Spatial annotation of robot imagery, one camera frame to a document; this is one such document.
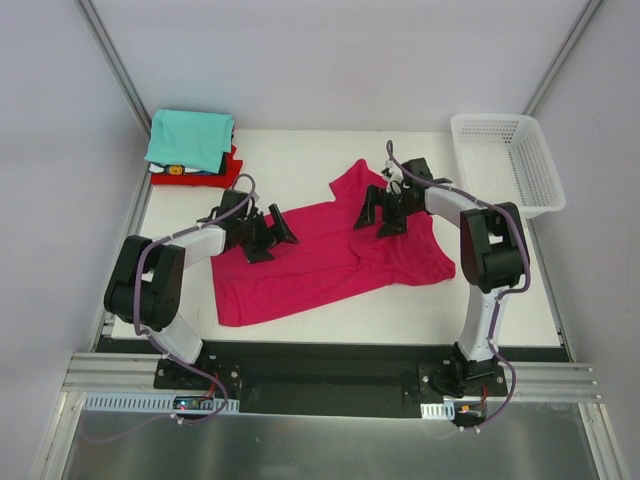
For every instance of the folded teal t shirt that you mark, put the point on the folded teal t shirt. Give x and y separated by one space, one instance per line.
196 140

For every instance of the white plastic basket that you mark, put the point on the white plastic basket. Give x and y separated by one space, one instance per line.
505 157

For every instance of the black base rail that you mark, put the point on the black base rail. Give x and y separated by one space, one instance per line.
340 380

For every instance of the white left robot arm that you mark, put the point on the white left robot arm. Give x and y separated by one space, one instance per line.
145 286

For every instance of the folded dark printed t shirt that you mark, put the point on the folded dark printed t shirt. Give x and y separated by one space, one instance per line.
178 174

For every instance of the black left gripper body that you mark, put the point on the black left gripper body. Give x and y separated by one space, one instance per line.
265 233

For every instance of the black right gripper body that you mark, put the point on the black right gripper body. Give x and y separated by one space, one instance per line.
383 210

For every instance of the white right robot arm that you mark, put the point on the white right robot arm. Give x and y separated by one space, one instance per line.
493 255

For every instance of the crimson pink t shirt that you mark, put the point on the crimson pink t shirt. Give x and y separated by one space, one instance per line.
331 262

